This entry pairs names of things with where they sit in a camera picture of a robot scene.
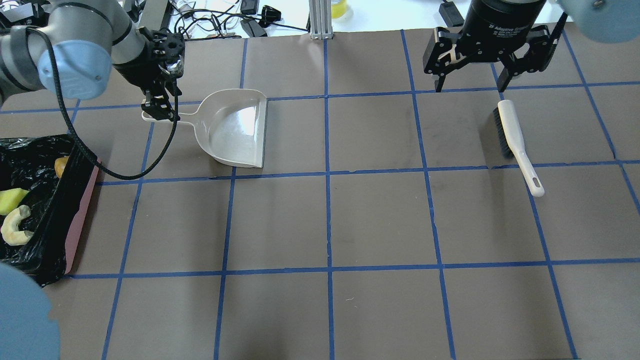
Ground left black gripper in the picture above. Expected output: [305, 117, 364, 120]
[114, 27, 186, 122]

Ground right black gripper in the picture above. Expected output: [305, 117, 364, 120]
[422, 0, 569, 92]

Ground white hand brush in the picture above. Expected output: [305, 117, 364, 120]
[493, 99, 546, 198]

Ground white plastic dustpan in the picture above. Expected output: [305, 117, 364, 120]
[141, 88, 269, 169]

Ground yellow potato-like lump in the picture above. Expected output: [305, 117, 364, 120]
[54, 156, 70, 179]

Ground green yellow sponge piece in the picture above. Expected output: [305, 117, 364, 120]
[0, 187, 30, 216]

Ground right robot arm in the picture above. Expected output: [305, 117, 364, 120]
[422, 0, 640, 92]

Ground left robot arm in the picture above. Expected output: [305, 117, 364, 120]
[1, 0, 185, 360]

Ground pink bin with black bag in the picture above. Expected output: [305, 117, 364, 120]
[0, 134, 96, 287]

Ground black power adapter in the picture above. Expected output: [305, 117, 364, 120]
[438, 0, 465, 28]

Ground yellow tape roll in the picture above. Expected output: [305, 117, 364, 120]
[330, 0, 348, 19]

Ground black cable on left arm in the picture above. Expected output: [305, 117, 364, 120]
[27, 27, 180, 181]

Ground aluminium frame post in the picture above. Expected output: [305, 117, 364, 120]
[308, 0, 334, 40]

